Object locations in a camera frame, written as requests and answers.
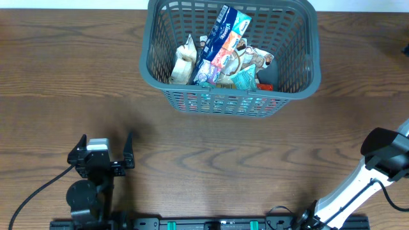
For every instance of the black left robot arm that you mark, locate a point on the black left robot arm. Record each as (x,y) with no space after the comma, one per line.
(90,198)

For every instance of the grey plastic basket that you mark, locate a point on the grey plastic basket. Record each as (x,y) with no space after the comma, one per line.
(286,29)

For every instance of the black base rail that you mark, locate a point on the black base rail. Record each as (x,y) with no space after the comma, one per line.
(278,222)

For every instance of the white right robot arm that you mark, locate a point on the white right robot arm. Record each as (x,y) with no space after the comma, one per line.
(384,161)

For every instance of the beige cookie bag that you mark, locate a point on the beige cookie bag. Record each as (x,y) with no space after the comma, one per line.
(234,60)
(186,56)

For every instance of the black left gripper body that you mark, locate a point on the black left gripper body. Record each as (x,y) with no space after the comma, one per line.
(117,170)

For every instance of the Kleenex tissue multipack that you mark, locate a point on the Kleenex tissue multipack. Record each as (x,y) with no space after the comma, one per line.
(227,31)

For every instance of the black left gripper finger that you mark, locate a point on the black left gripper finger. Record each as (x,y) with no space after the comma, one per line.
(79,148)
(128,153)

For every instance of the white paper label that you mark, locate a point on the white paper label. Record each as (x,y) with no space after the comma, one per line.
(245,79)

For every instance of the cookie bag with clear window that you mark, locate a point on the cookie bag with clear window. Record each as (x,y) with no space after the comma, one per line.
(254,56)

